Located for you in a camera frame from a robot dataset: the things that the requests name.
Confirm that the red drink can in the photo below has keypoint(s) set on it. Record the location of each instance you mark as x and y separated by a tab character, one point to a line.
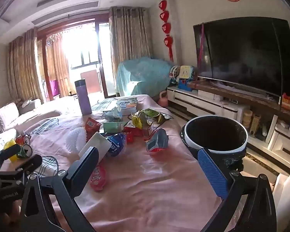
23	140

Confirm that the green drink can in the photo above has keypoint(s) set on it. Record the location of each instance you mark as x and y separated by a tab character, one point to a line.
26	151

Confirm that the white toy fan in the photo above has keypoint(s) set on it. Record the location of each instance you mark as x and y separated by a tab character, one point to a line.
175	73

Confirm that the blue white plastic bag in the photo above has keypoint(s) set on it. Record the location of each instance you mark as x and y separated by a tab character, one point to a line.
116	146

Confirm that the pink round packet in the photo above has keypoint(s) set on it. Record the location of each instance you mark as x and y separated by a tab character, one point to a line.
98	177

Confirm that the pink tablecloth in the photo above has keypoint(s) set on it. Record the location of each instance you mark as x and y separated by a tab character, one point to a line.
147	178

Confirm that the green white snack bag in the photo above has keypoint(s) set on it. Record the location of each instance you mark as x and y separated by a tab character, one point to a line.
157	116

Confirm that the crumpled blue white wrapper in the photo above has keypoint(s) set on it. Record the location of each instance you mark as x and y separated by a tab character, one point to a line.
112	114

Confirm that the thick paperback book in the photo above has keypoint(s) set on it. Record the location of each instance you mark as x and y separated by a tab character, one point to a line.
125	106

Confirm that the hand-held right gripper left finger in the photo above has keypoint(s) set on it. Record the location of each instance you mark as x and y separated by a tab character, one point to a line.
83	174

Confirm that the green drink carton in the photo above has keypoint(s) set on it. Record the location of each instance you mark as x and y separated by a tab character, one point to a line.
112	127

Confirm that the yellow blue toy phone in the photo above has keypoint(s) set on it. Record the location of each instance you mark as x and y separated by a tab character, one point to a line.
186	73

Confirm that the colourful block toy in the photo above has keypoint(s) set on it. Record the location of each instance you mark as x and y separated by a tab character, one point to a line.
286	101

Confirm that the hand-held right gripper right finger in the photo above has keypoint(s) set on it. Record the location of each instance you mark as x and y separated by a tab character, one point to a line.
212	174

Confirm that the pink kettlebell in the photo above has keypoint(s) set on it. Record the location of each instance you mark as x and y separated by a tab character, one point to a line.
163	100

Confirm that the black television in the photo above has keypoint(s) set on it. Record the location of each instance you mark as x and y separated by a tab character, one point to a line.
244	53

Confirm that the black trash bin white rim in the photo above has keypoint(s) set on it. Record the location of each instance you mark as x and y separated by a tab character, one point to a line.
215	135

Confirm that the grey red snack packet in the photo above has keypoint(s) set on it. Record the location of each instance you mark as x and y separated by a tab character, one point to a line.
157	141

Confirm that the red silver carton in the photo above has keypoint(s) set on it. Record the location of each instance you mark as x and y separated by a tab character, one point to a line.
133	128

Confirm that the purple bin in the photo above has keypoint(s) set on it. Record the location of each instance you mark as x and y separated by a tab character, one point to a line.
54	88

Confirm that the white tv cabinet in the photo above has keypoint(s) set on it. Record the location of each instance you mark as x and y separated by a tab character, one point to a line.
203	104

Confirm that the brown patterned curtain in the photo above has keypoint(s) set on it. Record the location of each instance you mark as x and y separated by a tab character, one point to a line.
129	36
24	65

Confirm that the teal covered armchair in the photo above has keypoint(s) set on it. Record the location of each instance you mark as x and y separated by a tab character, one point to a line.
142	75

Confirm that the red hanging decoration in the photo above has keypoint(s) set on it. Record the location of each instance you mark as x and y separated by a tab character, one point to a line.
168	41

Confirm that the pink sofa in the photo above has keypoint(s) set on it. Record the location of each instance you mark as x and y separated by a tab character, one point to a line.
9	116

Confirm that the purple thermos bottle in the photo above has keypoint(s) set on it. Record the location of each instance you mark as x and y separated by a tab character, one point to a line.
83	96

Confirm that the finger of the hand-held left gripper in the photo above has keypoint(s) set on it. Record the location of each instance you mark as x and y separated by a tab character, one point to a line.
7	153
29	163

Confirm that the white board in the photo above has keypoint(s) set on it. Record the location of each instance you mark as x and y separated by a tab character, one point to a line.
288	188

